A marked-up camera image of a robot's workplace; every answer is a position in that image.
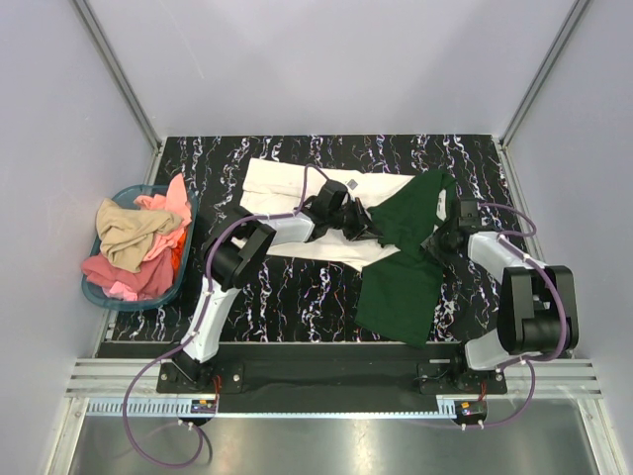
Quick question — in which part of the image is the aluminium frame post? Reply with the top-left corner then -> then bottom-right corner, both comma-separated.
69,0 -> 162,150
498,0 -> 592,148

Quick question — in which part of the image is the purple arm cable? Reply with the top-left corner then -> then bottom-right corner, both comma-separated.
121,163 -> 337,466
409,200 -> 568,429

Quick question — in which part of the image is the orange garment in basket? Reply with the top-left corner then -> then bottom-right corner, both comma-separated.
170,230 -> 187,275

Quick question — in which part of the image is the beige t-shirt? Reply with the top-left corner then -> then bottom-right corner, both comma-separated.
96,199 -> 183,273

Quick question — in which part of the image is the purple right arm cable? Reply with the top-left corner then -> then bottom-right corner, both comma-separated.
409,200 -> 568,429

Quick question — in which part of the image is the grey slotted cable duct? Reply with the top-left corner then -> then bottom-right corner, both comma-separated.
87,396 -> 456,420

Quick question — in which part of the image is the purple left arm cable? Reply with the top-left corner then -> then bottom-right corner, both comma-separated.
121,163 -> 337,466

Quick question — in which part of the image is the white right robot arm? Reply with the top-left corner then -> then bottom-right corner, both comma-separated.
420,198 -> 580,394

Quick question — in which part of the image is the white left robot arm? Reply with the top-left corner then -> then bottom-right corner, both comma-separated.
172,179 -> 382,392

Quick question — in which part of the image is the cream and green t-shirt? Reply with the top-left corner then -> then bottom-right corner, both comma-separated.
240,158 -> 456,347

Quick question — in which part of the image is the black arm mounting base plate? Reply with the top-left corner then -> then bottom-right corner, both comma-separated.
96,340 -> 510,415

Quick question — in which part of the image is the pink t-shirt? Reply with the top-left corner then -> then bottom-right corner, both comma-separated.
81,174 -> 193,302

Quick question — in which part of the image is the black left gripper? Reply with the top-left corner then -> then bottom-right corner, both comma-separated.
327,198 -> 383,242

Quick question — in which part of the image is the left aluminium frame post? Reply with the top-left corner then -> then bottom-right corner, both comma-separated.
69,0 -> 162,150

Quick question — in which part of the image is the right aluminium frame post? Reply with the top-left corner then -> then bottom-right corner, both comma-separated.
498,0 -> 592,148

